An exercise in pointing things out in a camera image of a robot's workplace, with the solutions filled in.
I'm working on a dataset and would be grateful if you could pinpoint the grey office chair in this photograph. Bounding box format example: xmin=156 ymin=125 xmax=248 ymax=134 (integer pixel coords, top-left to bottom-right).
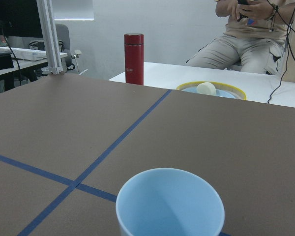
xmin=55 ymin=24 xmax=75 ymax=70

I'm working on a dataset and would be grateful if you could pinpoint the light blue plastic cup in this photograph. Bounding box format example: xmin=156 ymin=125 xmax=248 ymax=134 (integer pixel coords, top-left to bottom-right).
xmin=116 ymin=168 xmax=225 ymax=236

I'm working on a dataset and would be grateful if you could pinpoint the red thermos bottle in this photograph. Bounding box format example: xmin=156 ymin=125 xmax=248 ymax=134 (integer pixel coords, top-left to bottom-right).
xmin=124 ymin=33 xmax=144 ymax=85

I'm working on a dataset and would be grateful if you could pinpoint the yellow rimmed blue bowl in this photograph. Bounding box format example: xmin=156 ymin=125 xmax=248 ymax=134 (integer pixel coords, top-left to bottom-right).
xmin=176 ymin=81 xmax=246 ymax=100

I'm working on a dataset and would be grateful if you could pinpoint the aluminium frame post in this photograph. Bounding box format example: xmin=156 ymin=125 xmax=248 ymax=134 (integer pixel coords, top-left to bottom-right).
xmin=36 ymin=0 xmax=63 ymax=75

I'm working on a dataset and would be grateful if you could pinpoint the seated person in beige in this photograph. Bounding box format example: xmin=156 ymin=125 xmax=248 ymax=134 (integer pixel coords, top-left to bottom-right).
xmin=186 ymin=0 xmax=295 ymax=75

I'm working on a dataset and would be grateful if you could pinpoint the black hanging cable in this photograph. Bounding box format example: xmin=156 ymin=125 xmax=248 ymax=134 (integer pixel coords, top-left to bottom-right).
xmin=266 ymin=0 xmax=295 ymax=104

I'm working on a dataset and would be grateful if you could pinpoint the black monitor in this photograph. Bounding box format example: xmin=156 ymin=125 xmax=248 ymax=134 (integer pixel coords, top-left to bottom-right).
xmin=0 ymin=0 xmax=43 ymax=37

